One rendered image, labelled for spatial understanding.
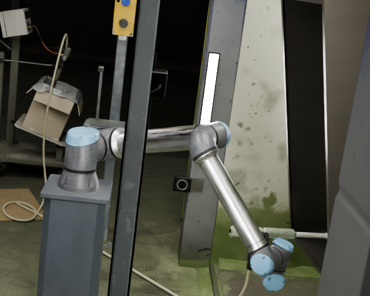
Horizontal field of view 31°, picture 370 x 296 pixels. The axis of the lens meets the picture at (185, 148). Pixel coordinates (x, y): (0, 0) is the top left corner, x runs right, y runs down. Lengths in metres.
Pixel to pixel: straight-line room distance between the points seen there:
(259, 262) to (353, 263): 1.76
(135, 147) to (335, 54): 1.11
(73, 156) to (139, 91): 1.36
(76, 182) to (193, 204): 1.00
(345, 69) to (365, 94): 1.70
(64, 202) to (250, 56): 1.34
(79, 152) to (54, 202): 0.25
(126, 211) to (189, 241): 2.14
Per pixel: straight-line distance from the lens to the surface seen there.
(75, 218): 3.09
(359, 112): 0.99
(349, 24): 2.66
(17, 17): 5.34
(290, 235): 3.18
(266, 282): 2.86
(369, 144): 0.94
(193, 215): 3.91
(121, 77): 3.92
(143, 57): 1.75
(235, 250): 4.01
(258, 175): 3.88
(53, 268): 3.20
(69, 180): 3.11
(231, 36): 3.71
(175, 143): 2.96
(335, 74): 2.66
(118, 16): 3.83
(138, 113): 1.77
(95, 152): 3.10
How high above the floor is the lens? 1.63
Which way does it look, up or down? 14 degrees down
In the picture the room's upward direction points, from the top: 7 degrees clockwise
